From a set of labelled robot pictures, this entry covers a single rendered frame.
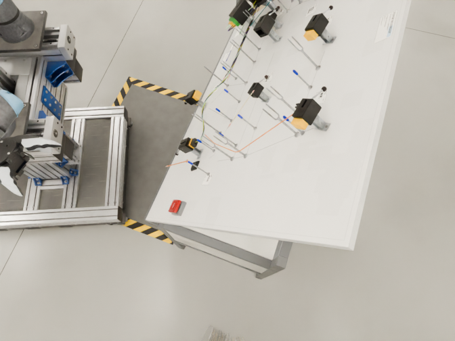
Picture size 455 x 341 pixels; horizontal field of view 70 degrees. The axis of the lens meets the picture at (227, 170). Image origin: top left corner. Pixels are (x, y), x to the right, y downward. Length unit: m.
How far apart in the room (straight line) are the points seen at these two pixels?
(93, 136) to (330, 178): 2.00
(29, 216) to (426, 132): 2.96
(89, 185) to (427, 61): 2.93
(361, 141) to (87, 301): 2.08
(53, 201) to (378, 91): 2.09
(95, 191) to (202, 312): 1.07
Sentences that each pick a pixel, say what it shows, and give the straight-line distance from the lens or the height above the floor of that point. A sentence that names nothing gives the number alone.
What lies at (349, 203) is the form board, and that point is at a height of 1.64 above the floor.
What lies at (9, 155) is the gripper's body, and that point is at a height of 1.59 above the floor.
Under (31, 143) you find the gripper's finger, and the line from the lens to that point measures 0.95.
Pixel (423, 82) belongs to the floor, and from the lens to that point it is 3.29.
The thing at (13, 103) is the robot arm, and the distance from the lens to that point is 1.17.
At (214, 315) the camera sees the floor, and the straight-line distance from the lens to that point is 2.32.
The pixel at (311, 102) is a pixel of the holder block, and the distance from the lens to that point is 0.86.
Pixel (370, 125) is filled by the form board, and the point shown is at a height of 1.65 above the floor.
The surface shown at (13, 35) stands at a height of 1.20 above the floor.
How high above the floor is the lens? 2.31
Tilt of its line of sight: 69 degrees down
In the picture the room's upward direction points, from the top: straight up
